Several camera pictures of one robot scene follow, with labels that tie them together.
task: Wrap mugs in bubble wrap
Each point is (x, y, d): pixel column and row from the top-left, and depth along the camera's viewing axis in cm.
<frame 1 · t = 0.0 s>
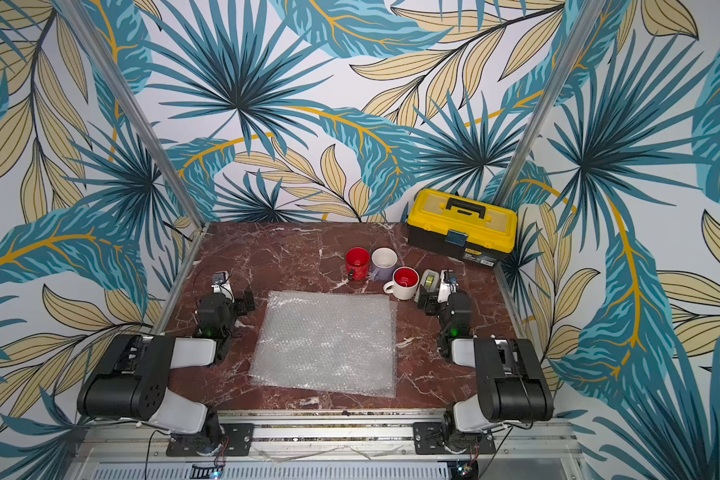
left hand: (232, 290, 92), fingers open
right hand: (439, 285, 92), fingers open
yellow black toolbox: (462, 225, 101), point 16 cm above the table
white mug red inside: (403, 286, 97), point 7 cm above the table
clear bubble wrap sheet: (334, 343, 90), point 2 cm above the table

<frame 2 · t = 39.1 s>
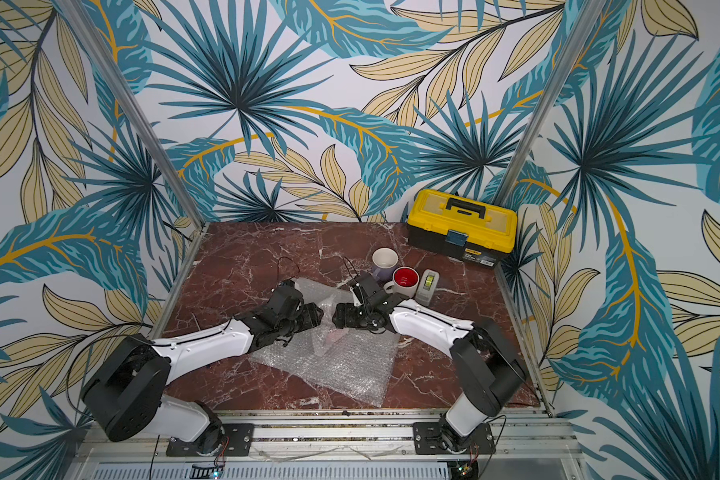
left hand: (314, 318, 88), fingers open
right hand: (343, 318, 87), fingers open
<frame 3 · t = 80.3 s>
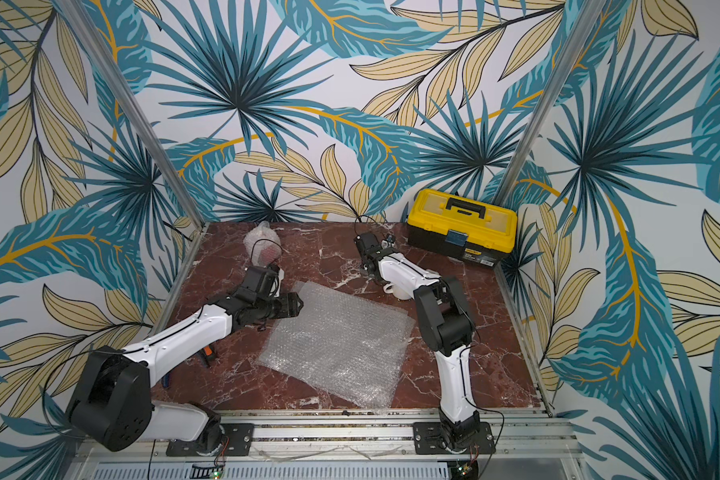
left hand: (291, 308, 87), fingers open
right hand: (377, 267, 101), fingers closed
clear bubble wrap sheet: (263, 245, 103), point 10 cm above the table
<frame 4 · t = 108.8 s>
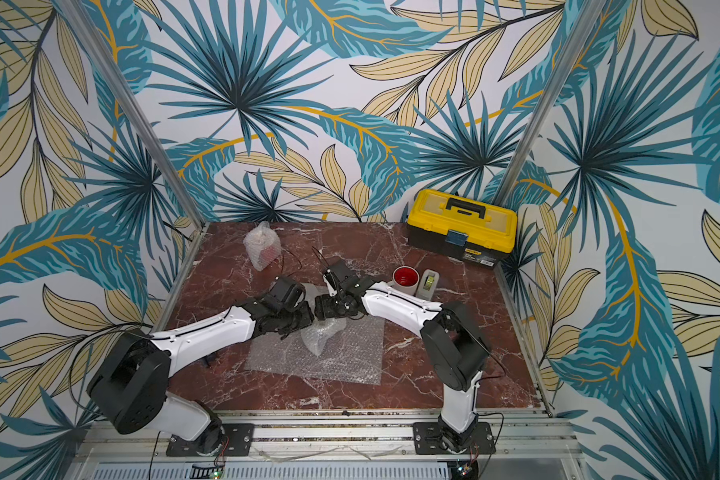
left hand: (312, 322, 87), fingers open
right hand: (324, 309, 88), fingers open
clear bubble wrap sheet 2: (345, 348, 90), on the table
small green white box: (428, 284, 100), point 5 cm above the table
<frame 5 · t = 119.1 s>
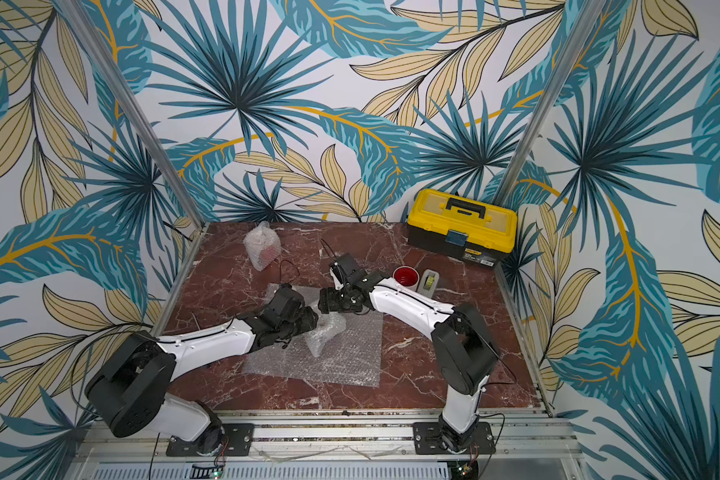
left hand: (311, 323, 89), fingers open
right hand: (328, 304, 87), fingers open
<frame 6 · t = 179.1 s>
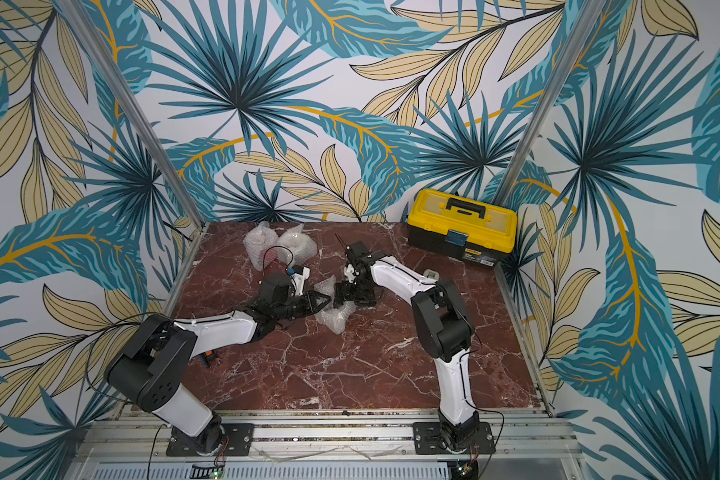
left hand: (330, 303, 88), fingers closed
right hand: (346, 302, 93), fingers open
clear bubble wrap sheet 2: (294, 247, 105), point 8 cm above the table
clear bubble wrap sheet 3: (335, 317, 87), point 9 cm above the table
